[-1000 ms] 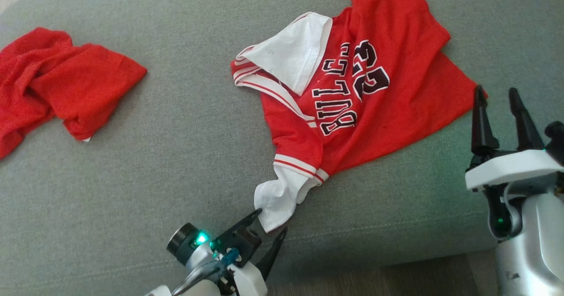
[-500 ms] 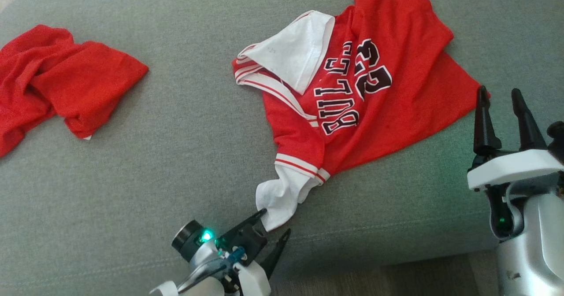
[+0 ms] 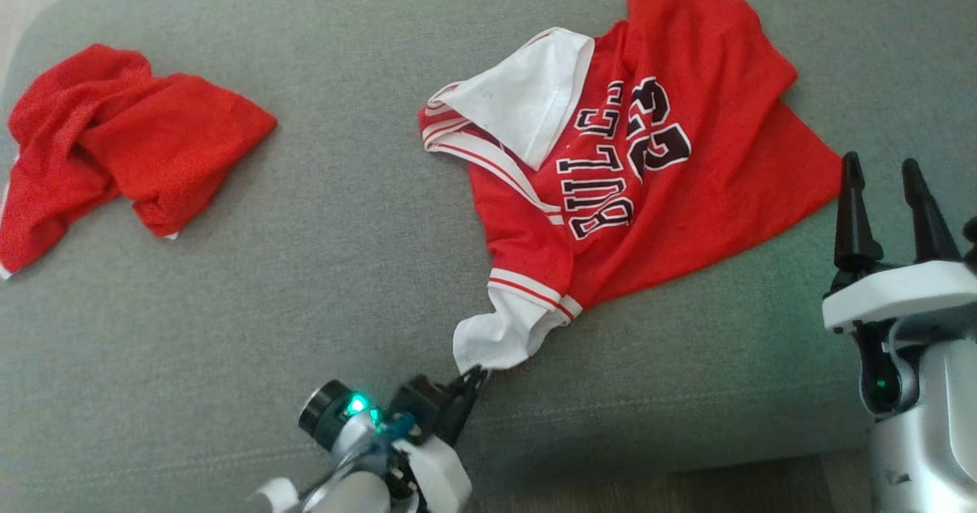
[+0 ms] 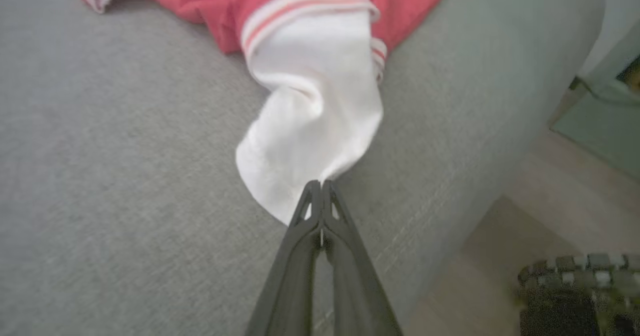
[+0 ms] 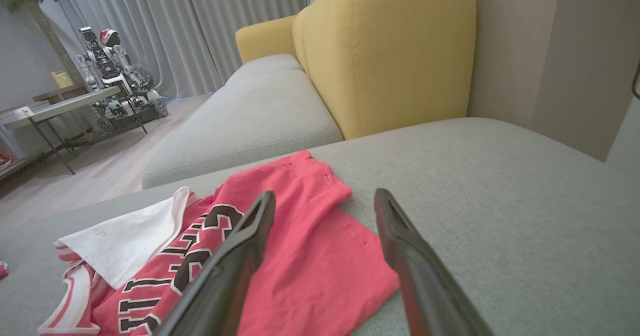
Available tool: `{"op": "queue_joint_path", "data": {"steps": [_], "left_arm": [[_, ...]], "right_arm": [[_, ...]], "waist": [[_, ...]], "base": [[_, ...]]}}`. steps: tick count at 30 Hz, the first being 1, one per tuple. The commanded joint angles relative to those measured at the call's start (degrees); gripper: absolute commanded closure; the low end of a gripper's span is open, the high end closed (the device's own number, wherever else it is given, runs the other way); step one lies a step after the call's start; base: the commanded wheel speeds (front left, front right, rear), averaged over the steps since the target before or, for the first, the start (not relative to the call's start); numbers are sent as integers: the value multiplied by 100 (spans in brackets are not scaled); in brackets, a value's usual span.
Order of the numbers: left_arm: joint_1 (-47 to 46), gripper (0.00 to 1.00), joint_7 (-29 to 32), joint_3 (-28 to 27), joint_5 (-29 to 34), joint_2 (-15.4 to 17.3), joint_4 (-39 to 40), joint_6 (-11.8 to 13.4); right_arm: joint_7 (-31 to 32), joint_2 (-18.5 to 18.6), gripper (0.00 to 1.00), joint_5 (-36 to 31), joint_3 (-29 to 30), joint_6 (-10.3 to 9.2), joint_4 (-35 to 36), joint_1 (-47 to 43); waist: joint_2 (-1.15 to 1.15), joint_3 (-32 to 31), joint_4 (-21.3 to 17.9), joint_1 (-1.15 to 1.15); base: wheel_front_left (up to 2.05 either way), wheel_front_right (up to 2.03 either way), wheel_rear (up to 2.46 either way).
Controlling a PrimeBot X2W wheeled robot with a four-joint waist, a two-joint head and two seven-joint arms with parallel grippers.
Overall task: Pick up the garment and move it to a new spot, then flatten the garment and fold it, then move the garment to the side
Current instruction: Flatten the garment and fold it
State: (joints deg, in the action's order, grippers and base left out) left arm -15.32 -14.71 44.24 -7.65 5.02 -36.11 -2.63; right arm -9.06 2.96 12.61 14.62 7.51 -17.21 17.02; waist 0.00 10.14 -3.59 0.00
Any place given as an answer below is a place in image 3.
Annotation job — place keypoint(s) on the red shorts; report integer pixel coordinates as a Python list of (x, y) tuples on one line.
[(130, 146)]

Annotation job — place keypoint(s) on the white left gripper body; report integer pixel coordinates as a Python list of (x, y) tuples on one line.
[(443, 479)]

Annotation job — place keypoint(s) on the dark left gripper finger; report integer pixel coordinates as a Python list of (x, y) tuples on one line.
[(465, 414), (462, 387)]

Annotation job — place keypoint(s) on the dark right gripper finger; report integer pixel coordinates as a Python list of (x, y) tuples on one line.
[(855, 223), (931, 223)]

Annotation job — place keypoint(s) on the large grey sofa seat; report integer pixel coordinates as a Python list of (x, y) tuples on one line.
[(305, 307)]

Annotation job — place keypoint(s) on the red Bulls jersey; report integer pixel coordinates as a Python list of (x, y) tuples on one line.
[(687, 116)]

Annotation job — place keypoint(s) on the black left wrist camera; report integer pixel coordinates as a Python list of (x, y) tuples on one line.
[(416, 406)]

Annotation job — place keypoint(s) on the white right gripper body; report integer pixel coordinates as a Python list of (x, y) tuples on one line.
[(901, 291)]

